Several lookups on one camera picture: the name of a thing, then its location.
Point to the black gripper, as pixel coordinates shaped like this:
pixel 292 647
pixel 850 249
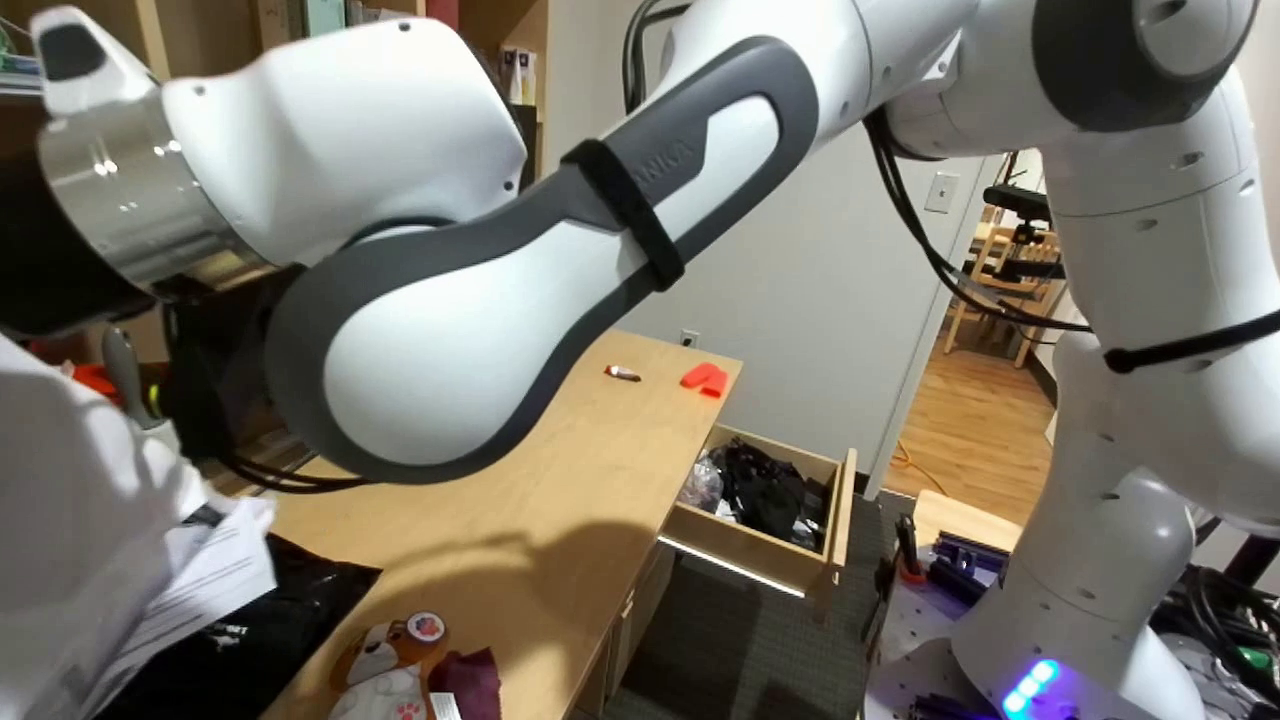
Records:
pixel 55 274

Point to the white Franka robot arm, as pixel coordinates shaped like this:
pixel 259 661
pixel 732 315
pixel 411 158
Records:
pixel 466 334

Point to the black plastic bag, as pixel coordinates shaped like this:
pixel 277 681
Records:
pixel 265 626

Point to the orange fox plush toy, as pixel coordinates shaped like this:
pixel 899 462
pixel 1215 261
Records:
pixel 403 647

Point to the small red white tube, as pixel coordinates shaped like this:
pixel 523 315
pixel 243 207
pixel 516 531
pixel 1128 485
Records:
pixel 622 375

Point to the red plastic object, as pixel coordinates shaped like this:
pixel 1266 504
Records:
pixel 707 381

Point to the black clothes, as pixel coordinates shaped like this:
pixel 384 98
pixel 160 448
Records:
pixel 764 485

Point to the wooden drawer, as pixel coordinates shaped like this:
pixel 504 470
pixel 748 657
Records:
pixel 744 552

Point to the black orange tool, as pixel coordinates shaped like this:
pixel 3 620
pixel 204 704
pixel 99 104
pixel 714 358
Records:
pixel 908 548

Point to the wooden chair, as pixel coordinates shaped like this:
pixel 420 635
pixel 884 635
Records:
pixel 993 315

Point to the small wooden box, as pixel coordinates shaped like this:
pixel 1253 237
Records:
pixel 967 514

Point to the white light switch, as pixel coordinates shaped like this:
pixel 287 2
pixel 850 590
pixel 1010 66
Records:
pixel 941 195

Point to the black camera on stand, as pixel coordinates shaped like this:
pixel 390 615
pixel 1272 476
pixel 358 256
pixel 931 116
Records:
pixel 1025 203

